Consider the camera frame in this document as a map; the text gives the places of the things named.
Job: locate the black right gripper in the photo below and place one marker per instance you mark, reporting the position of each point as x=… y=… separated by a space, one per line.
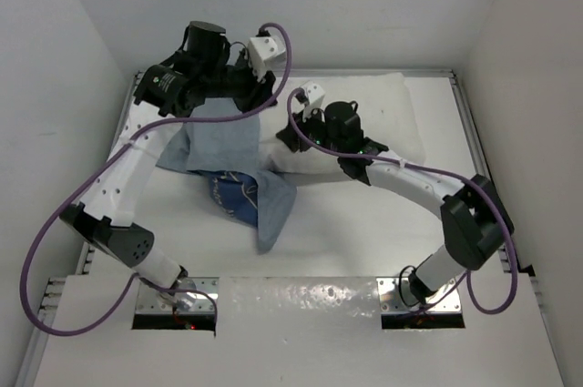
x=295 y=143

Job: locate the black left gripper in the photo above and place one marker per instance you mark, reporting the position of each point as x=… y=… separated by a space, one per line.
x=253 y=92

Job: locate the white pillow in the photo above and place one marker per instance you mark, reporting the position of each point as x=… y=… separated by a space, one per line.
x=384 y=106

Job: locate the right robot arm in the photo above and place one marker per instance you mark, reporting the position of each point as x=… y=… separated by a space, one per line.
x=475 y=223

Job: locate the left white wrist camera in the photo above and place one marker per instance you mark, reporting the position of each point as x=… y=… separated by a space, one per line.
x=263 y=53

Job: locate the white front cover board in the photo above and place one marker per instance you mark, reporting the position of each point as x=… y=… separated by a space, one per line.
x=307 y=332

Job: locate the blue patterned pillowcase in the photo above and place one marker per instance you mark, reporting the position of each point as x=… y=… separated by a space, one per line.
x=227 y=155

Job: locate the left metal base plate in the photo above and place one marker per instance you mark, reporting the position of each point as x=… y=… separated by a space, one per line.
x=197 y=297

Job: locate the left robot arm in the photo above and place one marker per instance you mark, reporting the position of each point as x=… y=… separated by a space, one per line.
x=103 y=212

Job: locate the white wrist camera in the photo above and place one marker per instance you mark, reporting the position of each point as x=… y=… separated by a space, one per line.
x=312 y=95
x=263 y=53

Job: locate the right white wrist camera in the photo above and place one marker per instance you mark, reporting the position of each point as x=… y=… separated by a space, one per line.
x=312 y=95

